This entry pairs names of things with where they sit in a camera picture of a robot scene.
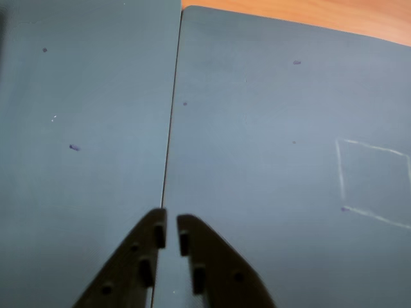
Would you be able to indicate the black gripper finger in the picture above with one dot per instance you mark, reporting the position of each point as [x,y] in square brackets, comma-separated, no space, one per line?
[221,272]
[128,272]

